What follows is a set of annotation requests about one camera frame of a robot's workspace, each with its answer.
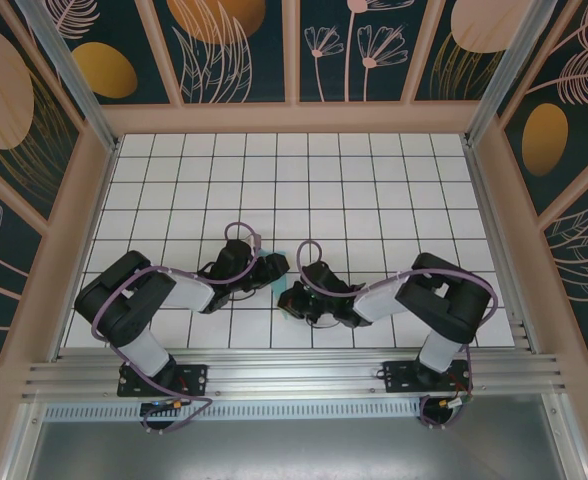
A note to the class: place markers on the teal paper sheet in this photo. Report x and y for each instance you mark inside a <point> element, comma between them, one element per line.
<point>278,289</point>

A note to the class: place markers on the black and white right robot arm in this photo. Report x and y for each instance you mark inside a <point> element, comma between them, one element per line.
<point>444,300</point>

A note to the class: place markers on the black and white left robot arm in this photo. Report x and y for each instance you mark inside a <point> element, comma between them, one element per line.
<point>124,310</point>

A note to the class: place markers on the grey metal panel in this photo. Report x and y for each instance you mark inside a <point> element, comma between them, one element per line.
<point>294,450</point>

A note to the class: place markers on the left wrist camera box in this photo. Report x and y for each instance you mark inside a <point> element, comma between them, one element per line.
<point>254,241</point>

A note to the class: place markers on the aluminium mounting rail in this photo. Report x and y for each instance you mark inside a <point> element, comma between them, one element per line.
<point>294,370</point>

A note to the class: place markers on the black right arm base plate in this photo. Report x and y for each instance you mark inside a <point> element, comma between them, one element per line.
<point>399,375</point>

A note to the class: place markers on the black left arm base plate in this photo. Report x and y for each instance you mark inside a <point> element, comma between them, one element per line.
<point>194,377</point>

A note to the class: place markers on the aluminium side rail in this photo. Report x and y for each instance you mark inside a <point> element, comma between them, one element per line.
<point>486,200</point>

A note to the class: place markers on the aluminium corner post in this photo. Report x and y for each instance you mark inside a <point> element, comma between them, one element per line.
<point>69,70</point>
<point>507,70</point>

